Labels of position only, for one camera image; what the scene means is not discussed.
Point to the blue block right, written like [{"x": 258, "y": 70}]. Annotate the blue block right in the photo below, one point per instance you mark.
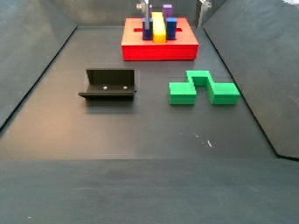
[{"x": 147, "y": 30}]

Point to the red base board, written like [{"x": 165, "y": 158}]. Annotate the red base board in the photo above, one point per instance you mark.
[{"x": 145, "y": 50}]

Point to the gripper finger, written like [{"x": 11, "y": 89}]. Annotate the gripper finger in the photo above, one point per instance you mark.
[
  {"x": 143, "y": 6},
  {"x": 205, "y": 7}
]

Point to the purple block left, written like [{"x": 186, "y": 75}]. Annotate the purple block left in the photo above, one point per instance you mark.
[{"x": 167, "y": 10}]

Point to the yellow arch block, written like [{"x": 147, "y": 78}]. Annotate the yellow arch block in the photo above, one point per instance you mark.
[{"x": 159, "y": 27}]

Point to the blue block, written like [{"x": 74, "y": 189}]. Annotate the blue block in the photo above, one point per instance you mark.
[
  {"x": 147, "y": 30},
  {"x": 171, "y": 28}
]

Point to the green bridge block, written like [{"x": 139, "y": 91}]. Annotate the green bridge block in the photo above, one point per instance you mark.
[{"x": 223, "y": 93}]

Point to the black angled fixture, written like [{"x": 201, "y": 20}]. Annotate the black angled fixture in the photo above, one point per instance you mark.
[{"x": 110, "y": 83}]

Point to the blue block left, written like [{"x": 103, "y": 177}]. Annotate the blue block left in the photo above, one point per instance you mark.
[{"x": 171, "y": 28}]

